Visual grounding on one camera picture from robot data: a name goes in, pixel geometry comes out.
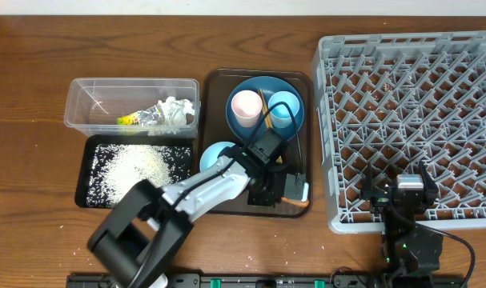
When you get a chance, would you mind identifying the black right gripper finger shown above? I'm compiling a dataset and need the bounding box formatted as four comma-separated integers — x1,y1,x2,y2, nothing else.
360,163,375,200
418,161,439,206

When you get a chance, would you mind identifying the light blue cup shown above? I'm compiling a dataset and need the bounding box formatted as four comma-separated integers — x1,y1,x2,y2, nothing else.
267,91,300,128

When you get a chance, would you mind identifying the light blue bowl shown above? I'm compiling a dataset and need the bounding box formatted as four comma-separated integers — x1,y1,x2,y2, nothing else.
199,142,235,172

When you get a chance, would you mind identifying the pink cup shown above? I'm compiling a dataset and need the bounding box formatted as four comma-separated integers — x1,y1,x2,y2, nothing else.
231,90,263,128

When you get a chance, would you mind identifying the orange carrot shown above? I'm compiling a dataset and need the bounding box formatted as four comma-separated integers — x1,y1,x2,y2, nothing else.
281,197,310,207

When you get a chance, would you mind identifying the white tissue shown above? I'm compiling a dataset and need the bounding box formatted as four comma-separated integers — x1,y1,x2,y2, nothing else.
147,96,195,134

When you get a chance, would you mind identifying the white rice heap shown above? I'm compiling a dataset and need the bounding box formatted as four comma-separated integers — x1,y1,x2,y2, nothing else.
86,144,192,208

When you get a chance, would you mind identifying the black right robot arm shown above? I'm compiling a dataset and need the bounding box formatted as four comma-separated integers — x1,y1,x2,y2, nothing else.
361,163,443,287

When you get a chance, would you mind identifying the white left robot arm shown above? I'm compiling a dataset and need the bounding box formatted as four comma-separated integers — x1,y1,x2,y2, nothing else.
87,129,308,287

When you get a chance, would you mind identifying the grey dishwasher rack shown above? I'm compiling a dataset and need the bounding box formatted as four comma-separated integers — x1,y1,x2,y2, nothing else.
312,31,486,234

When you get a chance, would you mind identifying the dark blue plate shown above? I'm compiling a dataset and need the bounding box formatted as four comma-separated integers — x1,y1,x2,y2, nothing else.
226,76,305,142

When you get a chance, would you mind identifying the brown serving tray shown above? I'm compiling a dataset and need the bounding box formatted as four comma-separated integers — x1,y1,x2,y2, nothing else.
194,69,314,218

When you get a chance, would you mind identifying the black plastic tray bin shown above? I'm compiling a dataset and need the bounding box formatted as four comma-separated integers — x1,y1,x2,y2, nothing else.
74,135,194,208

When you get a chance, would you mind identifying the clear plastic bin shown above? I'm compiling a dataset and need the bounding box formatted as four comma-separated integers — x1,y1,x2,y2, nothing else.
64,78,201,138

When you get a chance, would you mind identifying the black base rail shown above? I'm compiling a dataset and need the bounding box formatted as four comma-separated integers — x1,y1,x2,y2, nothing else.
66,272,468,288

